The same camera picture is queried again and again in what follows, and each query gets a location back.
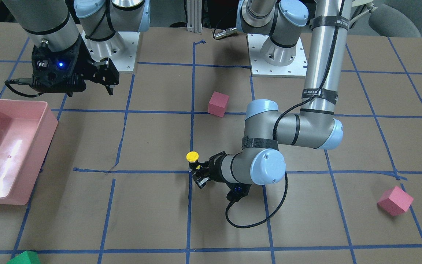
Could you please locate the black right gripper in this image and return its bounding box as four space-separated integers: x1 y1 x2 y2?
72 40 119 96

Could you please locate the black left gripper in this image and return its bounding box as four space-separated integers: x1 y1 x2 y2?
189 151 228 189

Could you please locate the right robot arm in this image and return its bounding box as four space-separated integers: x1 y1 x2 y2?
4 0 151 98

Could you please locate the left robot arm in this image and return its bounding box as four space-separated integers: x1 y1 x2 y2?
186 0 353 188

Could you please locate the pink foam cube centre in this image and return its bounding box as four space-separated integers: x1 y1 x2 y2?
207 91 230 118

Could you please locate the pink foam cube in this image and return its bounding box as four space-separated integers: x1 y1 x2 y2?
207 91 230 118
377 187 414 217

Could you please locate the pink plastic bin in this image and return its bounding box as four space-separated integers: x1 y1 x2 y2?
0 99 58 205

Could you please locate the green foam cube far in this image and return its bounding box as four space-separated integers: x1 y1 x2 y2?
7 251 41 264

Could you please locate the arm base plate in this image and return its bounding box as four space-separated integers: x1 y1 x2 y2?
82 31 141 73
247 34 308 78

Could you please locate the aluminium frame post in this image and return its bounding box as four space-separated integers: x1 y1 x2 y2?
185 0 203 34

